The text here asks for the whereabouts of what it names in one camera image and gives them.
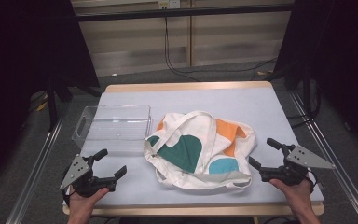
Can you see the white wall power outlet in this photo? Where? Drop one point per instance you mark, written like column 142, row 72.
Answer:
column 169, row 3

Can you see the black horizontal bar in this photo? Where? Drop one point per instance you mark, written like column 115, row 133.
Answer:
column 183, row 13

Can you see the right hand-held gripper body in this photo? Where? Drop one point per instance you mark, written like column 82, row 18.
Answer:
column 292, row 174

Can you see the person's left hand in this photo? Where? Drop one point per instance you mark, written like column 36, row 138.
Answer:
column 82, row 205

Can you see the white tote bag coloured patches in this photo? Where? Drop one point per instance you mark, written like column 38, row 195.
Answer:
column 183, row 152

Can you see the metal floor rail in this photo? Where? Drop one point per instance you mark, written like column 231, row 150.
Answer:
column 338, row 174
column 34, row 174

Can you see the clear plastic container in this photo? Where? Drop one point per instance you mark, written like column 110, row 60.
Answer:
column 115, row 127

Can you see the black curtain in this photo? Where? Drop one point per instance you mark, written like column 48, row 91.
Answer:
column 28, row 46
column 338, row 46

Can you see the pale blue table mat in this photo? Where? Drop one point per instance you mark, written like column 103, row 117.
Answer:
column 217, row 99

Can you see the black metal stand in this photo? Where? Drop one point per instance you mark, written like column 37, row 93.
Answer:
column 52, row 105
column 307, row 93

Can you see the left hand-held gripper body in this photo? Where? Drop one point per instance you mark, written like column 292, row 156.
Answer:
column 82, row 183

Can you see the person's right hand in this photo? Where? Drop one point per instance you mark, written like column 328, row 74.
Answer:
column 298, row 196

